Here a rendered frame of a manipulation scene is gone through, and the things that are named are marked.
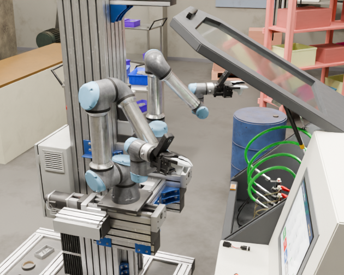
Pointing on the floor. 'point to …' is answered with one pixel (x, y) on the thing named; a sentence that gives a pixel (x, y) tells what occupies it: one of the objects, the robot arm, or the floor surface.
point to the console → (327, 204)
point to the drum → (279, 135)
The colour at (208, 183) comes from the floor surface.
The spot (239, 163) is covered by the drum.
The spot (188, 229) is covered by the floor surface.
